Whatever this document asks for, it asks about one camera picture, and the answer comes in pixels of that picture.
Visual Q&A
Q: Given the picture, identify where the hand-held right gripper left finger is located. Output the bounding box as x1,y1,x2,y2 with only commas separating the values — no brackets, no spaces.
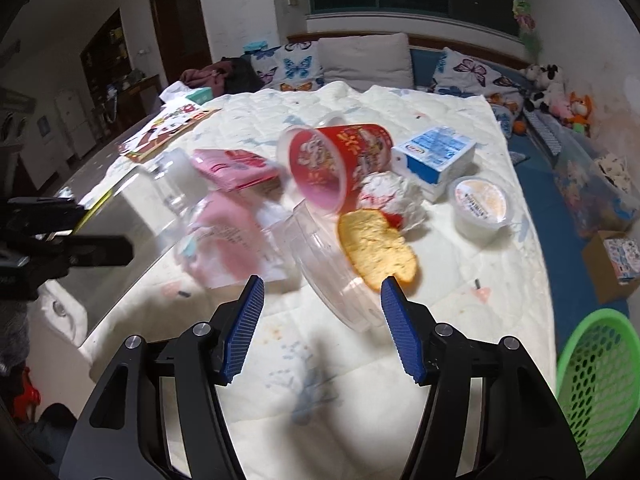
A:
59,275,266,480

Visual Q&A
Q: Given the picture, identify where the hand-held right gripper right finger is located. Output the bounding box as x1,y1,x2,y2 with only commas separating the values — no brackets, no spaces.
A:
380,276,586,480

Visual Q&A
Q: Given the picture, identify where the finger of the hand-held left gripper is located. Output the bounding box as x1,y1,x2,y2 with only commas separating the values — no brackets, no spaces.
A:
70,236,134,267

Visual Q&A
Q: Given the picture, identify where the yellow bread slice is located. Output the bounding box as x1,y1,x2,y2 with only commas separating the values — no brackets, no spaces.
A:
337,208,419,294

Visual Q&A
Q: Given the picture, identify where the clear plastic container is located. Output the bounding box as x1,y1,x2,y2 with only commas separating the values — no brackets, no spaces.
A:
287,204,401,334

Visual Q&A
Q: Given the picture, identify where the white paper wrapper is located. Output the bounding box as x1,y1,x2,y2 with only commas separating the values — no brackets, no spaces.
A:
357,170,427,234

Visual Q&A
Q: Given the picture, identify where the white round pudding cup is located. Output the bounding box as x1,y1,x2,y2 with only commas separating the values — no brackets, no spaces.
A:
447,177,517,244

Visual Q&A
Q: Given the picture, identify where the blue and white carton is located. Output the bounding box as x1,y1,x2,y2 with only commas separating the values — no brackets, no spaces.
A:
392,126,477,204

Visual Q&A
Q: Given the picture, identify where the green plastic basket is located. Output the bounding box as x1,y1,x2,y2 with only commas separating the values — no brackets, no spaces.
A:
556,308,635,477

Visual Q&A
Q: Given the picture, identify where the white quilted blanket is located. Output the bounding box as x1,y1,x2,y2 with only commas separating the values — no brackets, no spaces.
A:
30,82,559,480

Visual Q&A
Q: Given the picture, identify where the pale pink plastic packet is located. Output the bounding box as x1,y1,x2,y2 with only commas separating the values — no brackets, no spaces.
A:
184,191,297,289

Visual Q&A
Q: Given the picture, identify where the clear plastic jar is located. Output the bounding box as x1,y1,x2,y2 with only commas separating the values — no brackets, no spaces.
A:
149,147,212,222

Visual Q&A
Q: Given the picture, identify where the pink snack packet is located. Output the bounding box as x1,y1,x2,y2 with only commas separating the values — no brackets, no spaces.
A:
192,148,282,193

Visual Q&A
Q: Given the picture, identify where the blue floor mat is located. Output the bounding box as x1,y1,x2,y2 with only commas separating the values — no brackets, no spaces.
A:
410,47,632,396

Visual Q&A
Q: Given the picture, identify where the red instant noodle cup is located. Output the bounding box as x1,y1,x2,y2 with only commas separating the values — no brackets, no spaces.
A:
276,121,397,214

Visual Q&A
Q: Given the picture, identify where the teal tissue box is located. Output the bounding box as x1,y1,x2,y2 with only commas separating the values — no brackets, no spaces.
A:
184,87,217,107

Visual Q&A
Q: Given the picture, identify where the dark shelf cabinet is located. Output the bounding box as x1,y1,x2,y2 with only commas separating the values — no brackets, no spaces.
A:
79,9,132,127

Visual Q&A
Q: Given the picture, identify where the dark pink clothes pile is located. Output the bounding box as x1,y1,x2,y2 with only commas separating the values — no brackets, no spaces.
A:
179,57,262,97

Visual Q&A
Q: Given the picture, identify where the brown cardboard box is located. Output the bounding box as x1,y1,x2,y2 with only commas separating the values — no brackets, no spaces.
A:
582,230,640,304

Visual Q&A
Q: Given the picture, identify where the clear round lid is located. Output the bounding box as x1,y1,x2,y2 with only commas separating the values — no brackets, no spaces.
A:
312,112,347,130

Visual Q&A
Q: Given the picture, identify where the small butterfly print pillow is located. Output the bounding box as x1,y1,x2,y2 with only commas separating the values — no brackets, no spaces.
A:
489,102,517,137

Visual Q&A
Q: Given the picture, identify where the clear storage bin with toys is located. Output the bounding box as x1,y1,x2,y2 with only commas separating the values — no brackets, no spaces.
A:
552,129,640,242

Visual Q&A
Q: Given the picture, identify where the blue patterned flat box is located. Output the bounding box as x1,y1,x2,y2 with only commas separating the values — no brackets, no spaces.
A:
522,109,567,155

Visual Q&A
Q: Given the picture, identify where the brown wooden door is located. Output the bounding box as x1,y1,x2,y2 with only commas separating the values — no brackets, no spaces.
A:
147,0,212,82

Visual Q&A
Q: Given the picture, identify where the large butterfly print pillow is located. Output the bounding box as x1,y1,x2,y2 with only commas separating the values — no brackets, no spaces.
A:
432,47,522,100
249,40,327,93

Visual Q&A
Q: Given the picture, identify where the beige pillow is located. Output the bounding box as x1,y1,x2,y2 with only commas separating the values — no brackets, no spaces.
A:
317,33,415,93

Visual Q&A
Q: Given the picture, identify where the orange fox plush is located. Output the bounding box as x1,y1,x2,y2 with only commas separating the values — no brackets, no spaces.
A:
565,92,597,130

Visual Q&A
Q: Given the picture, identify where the colourful wall decoration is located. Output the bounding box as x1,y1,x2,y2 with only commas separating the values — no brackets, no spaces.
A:
511,0,545,58

